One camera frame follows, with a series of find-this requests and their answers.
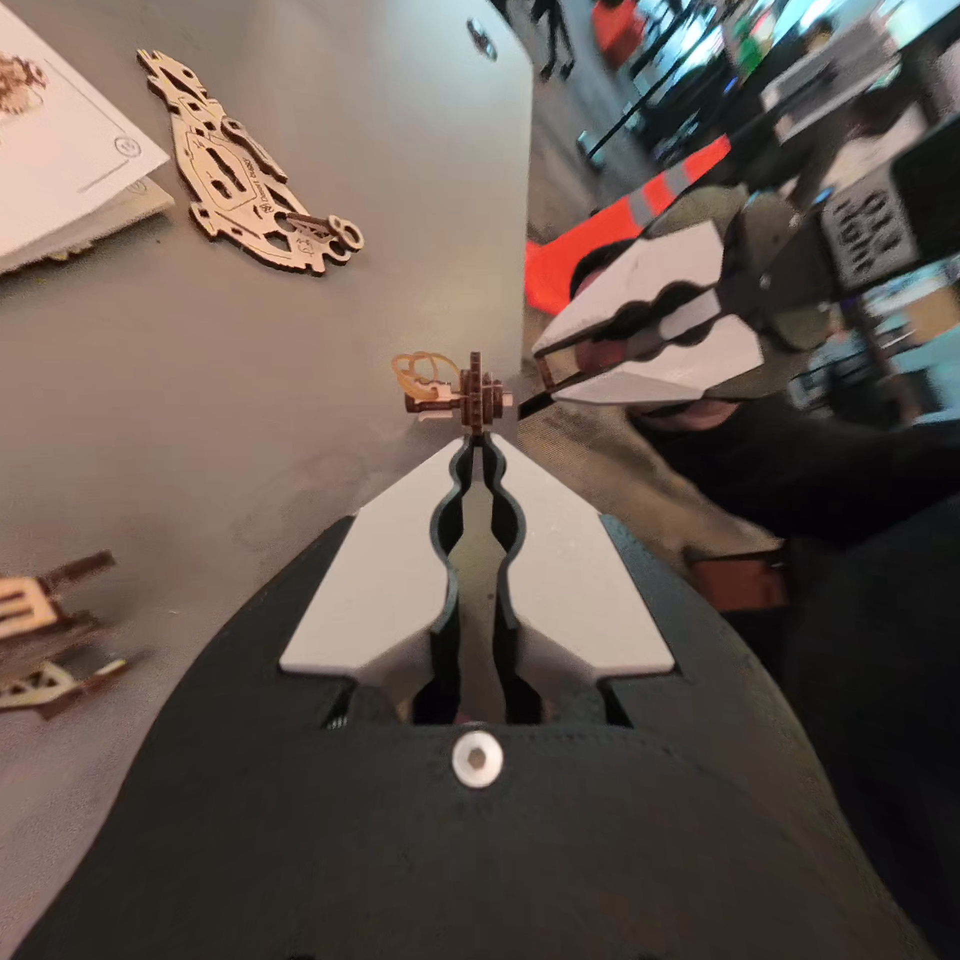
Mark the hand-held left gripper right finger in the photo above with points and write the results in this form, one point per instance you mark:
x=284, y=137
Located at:
x=585, y=600

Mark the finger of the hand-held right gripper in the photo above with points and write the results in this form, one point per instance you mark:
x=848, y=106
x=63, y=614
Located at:
x=660, y=259
x=690, y=364

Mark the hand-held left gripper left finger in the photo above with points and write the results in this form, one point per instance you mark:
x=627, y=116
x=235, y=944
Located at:
x=367, y=600

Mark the wooden gear axle assembly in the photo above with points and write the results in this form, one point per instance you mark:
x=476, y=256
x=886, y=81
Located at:
x=472, y=394

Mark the person's right forearm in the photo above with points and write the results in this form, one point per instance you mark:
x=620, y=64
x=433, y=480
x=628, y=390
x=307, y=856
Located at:
x=825, y=480

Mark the person's right hand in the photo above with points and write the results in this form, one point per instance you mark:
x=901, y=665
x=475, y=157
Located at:
x=690, y=416

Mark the orange traffic cone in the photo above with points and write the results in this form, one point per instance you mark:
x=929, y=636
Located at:
x=600, y=240

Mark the person's black clothing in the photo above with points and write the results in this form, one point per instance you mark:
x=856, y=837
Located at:
x=885, y=712

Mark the partly built wooden chassis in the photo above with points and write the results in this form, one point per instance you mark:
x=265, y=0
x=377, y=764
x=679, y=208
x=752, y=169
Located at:
x=37, y=622

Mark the wooden car side panel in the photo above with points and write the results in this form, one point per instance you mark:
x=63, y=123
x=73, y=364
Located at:
x=225, y=172

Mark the open instruction booklet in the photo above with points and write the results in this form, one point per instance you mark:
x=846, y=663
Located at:
x=67, y=142

